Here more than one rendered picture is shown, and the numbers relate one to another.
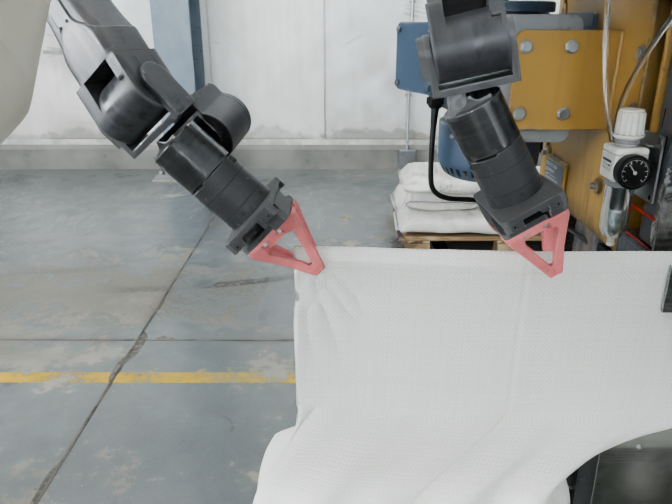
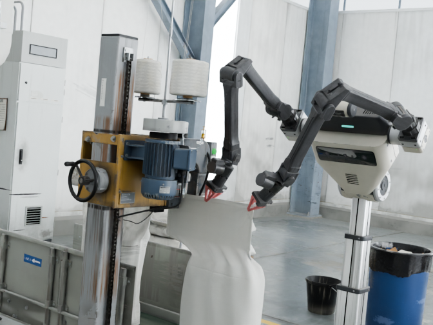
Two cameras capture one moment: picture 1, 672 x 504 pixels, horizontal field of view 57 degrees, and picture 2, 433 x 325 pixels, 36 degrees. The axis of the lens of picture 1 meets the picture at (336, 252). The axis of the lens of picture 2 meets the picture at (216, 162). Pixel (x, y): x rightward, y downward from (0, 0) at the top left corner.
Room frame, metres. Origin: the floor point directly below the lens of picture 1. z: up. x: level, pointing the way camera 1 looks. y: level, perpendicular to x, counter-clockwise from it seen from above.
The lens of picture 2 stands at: (3.04, 1.66, 1.40)
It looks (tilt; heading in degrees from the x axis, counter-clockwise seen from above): 3 degrees down; 217
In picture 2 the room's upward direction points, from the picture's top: 5 degrees clockwise
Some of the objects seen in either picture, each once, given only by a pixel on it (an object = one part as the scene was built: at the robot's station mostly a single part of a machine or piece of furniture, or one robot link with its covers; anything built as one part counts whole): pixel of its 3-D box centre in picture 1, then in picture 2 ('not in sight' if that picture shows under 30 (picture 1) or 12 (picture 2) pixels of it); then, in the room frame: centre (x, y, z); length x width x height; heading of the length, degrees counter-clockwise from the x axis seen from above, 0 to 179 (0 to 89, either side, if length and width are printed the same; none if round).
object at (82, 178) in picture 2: not in sight; (82, 180); (1.17, -0.45, 1.13); 0.18 x 0.11 x 0.18; 90
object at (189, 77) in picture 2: not in sight; (189, 78); (0.79, -0.24, 1.61); 0.17 x 0.17 x 0.17
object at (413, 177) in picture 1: (456, 177); not in sight; (3.51, -0.70, 0.44); 0.66 x 0.42 x 0.14; 86
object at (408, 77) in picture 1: (435, 66); (185, 162); (0.89, -0.14, 1.25); 0.10 x 0.08 x 0.12; 25
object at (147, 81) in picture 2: not in sight; (146, 76); (0.79, -0.50, 1.61); 0.15 x 0.14 x 0.17; 90
